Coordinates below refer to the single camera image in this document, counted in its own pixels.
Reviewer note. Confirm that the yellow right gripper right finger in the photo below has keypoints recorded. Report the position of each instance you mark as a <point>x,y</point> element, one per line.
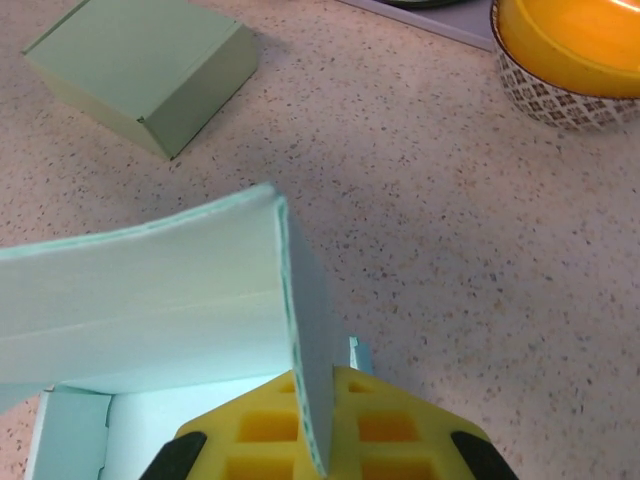
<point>425,440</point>

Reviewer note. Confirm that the lavender tray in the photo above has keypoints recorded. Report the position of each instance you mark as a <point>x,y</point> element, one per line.
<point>440,22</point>

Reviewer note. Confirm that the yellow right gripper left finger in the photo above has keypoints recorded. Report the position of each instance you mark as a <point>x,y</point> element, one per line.
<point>230,440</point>

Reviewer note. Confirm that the green paper box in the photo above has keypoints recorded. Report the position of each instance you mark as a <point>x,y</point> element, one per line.
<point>135,65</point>

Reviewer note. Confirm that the light blue paper box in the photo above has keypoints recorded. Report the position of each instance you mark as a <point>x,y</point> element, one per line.
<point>150,300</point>

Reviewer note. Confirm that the orange patterned bowl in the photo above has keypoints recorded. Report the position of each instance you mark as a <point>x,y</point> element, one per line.
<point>565,55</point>

